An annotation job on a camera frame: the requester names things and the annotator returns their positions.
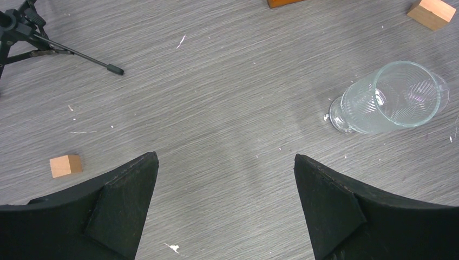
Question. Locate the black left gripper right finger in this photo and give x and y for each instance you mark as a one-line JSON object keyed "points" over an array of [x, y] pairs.
{"points": [[349, 219]]}

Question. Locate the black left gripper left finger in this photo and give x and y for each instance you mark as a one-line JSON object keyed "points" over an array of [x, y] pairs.
{"points": [[101, 218]]}

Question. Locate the clear ribbed tumbler glass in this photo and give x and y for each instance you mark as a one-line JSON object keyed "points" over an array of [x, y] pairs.
{"points": [[400, 95]]}

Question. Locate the small wooden cube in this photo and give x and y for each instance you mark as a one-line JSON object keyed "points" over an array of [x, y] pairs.
{"points": [[65, 165]]}

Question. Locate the black mini tripod stand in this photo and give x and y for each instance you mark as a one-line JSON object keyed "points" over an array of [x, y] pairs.
{"points": [[26, 25]]}

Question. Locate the wooden rectangular block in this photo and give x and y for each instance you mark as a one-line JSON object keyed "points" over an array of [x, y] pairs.
{"points": [[433, 14]]}

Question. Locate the gold wire wine glass rack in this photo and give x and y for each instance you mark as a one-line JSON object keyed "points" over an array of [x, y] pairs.
{"points": [[280, 3]]}

